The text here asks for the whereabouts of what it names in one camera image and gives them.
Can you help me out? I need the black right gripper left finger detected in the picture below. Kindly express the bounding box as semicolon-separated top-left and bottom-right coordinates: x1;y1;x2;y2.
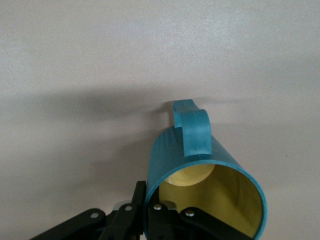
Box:
29;181;147;240

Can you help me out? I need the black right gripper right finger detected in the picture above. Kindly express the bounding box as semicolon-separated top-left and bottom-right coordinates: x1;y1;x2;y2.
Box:
147;201;253;240

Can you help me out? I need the brown table mat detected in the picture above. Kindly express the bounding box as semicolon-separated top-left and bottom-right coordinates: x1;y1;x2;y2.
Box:
0;0;320;240

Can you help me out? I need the teal cup with yellow inside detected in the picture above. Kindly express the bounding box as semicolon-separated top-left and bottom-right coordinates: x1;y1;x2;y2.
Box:
143;99;269;240

